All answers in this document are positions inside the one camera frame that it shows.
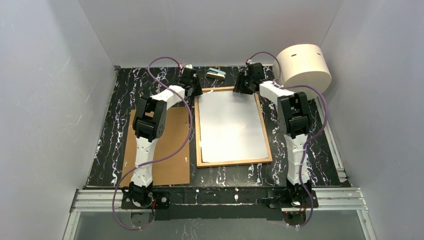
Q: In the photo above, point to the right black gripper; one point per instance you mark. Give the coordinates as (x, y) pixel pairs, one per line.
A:
(241, 87)

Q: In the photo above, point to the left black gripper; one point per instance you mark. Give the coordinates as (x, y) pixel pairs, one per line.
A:
(196, 89)

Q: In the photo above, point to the printed street photo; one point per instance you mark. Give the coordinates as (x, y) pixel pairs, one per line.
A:
(232, 129)

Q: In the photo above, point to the brown cardboard backing board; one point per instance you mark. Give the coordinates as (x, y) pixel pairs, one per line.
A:
(174, 170)

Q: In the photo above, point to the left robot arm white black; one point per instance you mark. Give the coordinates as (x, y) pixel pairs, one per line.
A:
(149, 125)

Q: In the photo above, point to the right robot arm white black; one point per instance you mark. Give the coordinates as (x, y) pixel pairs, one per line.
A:
(294, 121)

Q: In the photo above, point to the white cylindrical container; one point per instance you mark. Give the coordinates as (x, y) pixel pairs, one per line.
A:
(302, 64)

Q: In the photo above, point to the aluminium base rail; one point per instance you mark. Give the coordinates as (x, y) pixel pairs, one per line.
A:
(329, 199)

